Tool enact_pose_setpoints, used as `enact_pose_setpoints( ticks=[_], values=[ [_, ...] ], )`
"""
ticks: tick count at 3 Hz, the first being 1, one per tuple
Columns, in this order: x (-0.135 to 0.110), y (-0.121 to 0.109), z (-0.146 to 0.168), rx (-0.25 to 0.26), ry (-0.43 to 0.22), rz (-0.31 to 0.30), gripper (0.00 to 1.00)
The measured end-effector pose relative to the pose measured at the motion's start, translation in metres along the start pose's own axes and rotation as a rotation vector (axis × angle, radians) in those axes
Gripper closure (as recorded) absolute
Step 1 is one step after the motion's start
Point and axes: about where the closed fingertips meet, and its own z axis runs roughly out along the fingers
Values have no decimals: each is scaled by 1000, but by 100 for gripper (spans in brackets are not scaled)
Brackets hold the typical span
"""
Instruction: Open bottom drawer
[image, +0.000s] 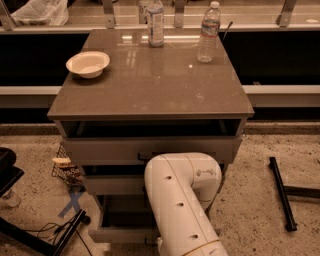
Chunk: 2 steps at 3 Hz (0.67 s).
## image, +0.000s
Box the grey bottom drawer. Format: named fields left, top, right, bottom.
left=87, top=194, right=221, bottom=247

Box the grey drawer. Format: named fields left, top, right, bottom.
left=62, top=136, right=242, bottom=166
left=87, top=194, right=221, bottom=247
left=81, top=174, right=226, bottom=196

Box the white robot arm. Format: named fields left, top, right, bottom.
left=144, top=153, right=228, bottom=256

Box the grey drawer cabinet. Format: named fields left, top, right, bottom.
left=47, top=28, right=255, bottom=222

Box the grey middle drawer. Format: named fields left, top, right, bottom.
left=81, top=174, right=226, bottom=196

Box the grey top drawer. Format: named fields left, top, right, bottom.
left=62, top=136, right=242, bottom=166

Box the white paper bowl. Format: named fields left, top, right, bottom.
left=66, top=51, right=110, bottom=79

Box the snack packet in basket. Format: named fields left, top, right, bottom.
left=52, top=157, right=79, bottom=177

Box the blue tape cross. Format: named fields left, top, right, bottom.
left=58, top=188, right=84, bottom=218

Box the clear water bottle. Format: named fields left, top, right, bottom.
left=197, top=1, right=220, bottom=63

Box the labelled drink bottle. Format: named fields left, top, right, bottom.
left=147, top=0, right=164, bottom=47

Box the black stand base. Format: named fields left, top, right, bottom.
left=0, top=147, right=91, bottom=256

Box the black metal bar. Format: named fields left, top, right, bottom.
left=269, top=157, right=297, bottom=232

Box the clear plastic cup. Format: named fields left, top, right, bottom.
left=2, top=189, right=21, bottom=207

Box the white plastic bag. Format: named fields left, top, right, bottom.
left=11, top=0, right=69, bottom=26

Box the black wire basket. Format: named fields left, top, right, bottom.
left=51, top=145, right=82, bottom=188

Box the black cable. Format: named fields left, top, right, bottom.
left=23, top=222, right=93, bottom=256

